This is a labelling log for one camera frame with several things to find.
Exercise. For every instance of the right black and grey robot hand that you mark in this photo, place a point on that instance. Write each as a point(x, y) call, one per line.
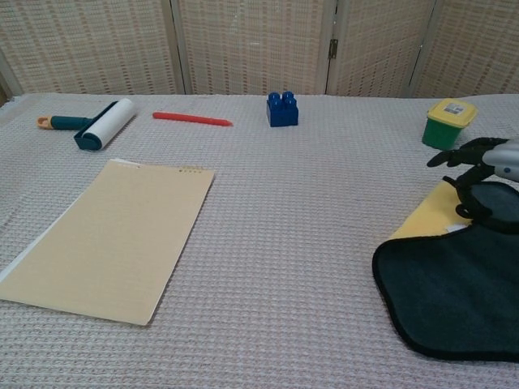
point(492, 156)

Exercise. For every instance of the dark grey cloth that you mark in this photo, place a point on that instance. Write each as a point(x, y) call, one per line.
point(454, 296)

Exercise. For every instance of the green tub with yellow lid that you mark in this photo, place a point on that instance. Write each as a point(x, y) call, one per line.
point(444, 127)

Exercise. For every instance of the yellow paper sheet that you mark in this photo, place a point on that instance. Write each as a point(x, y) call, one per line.
point(431, 215)

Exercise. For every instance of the woven folding screen panel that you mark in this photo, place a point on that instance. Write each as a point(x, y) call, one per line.
point(377, 44)
point(474, 44)
point(251, 44)
point(85, 44)

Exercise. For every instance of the metal screen hinge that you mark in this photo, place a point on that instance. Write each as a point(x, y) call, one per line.
point(333, 48)

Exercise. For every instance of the blue building block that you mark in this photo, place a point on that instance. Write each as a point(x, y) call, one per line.
point(282, 110)

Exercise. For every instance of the grey waffle weave tablecloth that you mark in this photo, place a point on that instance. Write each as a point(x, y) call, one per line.
point(263, 251)

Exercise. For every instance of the red pen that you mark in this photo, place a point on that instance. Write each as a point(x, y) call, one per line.
point(190, 118)

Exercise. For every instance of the teal and white lint roller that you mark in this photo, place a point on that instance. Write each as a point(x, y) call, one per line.
point(101, 123)

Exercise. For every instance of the beige paper notepad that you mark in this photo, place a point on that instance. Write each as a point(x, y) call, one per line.
point(109, 243)

